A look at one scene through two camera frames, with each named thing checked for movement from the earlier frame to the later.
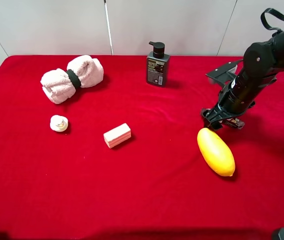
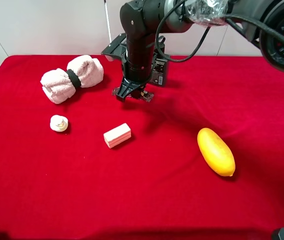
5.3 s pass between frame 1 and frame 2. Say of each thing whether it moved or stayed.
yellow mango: stayed
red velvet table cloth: stayed
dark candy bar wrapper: moved
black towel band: stayed
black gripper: moved
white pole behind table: stayed
